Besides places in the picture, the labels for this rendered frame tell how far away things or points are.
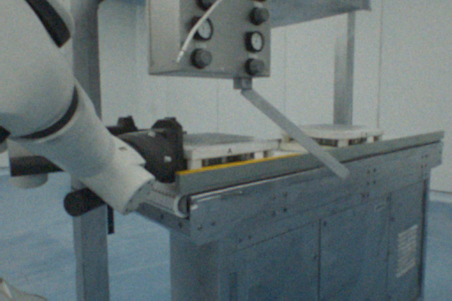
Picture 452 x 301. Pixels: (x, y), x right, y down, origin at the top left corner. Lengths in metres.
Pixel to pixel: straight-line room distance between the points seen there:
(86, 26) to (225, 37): 0.35
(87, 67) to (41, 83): 0.57
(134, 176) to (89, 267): 0.48
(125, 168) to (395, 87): 3.80
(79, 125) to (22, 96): 0.06
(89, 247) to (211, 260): 0.29
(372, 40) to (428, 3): 0.60
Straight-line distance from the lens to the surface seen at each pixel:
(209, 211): 0.69
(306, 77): 4.54
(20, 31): 0.29
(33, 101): 0.29
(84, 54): 0.86
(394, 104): 4.14
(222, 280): 0.83
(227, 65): 0.65
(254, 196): 0.77
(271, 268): 0.95
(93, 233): 0.90
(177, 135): 0.65
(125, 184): 0.47
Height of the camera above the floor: 0.99
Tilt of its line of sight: 6 degrees down
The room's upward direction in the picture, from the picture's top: straight up
